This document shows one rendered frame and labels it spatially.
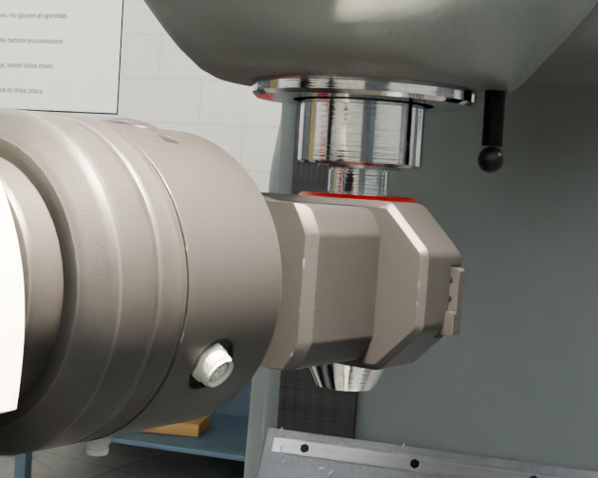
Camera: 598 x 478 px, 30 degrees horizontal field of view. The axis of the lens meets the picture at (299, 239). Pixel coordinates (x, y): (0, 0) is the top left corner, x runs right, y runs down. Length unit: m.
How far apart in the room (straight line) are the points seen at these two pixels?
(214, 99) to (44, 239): 4.76
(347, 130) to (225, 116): 4.59
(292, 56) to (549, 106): 0.45
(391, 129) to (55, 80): 5.00
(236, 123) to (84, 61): 0.82
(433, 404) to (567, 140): 0.21
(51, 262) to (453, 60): 0.16
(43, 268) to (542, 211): 0.56
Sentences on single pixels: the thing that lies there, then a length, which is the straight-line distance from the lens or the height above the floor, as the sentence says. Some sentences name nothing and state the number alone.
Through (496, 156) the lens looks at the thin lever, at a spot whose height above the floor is 1.29.
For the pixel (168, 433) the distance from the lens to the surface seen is 4.49.
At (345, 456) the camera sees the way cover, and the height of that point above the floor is 1.07.
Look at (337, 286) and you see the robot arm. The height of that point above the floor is 1.24.
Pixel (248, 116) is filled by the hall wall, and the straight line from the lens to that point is 4.94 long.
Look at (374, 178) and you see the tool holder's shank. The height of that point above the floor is 1.28.
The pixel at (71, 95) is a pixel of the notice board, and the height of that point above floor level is 1.61.
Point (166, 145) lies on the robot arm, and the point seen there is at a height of 1.28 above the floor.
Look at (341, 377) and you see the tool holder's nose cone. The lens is 0.42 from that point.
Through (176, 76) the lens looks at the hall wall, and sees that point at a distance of 5.10.
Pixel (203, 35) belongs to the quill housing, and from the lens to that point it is 0.37.
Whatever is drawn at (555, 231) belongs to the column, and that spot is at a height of 1.25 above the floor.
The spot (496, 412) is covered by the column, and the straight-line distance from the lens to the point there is 0.80.
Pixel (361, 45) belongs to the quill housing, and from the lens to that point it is 0.35.
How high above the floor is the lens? 1.27
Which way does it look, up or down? 3 degrees down
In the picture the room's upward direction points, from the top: 4 degrees clockwise
